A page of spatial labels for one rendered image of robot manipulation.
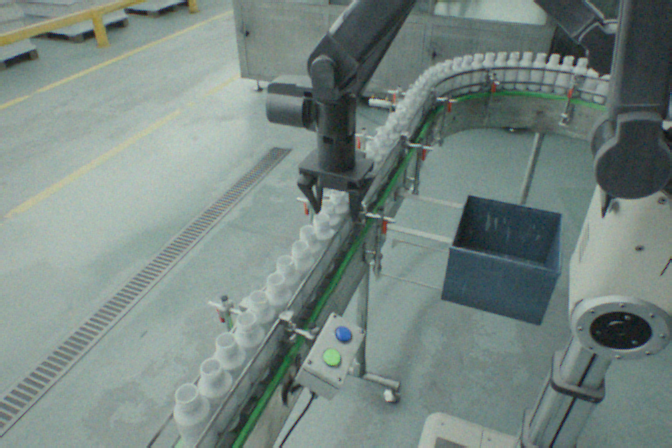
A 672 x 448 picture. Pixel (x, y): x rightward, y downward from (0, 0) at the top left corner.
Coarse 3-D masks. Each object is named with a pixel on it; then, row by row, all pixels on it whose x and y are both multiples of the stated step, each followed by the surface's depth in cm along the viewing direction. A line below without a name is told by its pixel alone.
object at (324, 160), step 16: (320, 144) 70; (336, 144) 68; (352, 144) 70; (304, 160) 74; (320, 160) 71; (336, 160) 70; (352, 160) 71; (368, 160) 74; (336, 176) 71; (352, 176) 70
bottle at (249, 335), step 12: (252, 312) 92; (240, 324) 90; (252, 324) 90; (240, 336) 92; (252, 336) 92; (264, 336) 94; (252, 348) 92; (264, 348) 95; (264, 360) 96; (252, 372) 96
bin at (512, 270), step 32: (480, 224) 170; (512, 224) 165; (544, 224) 161; (480, 256) 140; (512, 256) 172; (544, 256) 168; (448, 288) 152; (480, 288) 147; (512, 288) 143; (544, 288) 138
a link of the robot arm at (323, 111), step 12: (312, 96) 67; (348, 96) 67; (312, 108) 69; (324, 108) 66; (336, 108) 65; (348, 108) 66; (312, 120) 70; (324, 120) 67; (336, 120) 66; (348, 120) 67; (324, 132) 68; (336, 132) 67; (348, 132) 68
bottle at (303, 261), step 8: (296, 248) 111; (304, 248) 111; (296, 256) 109; (304, 256) 109; (296, 264) 109; (304, 264) 109; (312, 264) 111; (304, 272) 110; (312, 280) 113; (304, 288) 113; (312, 288) 115; (304, 296) 114
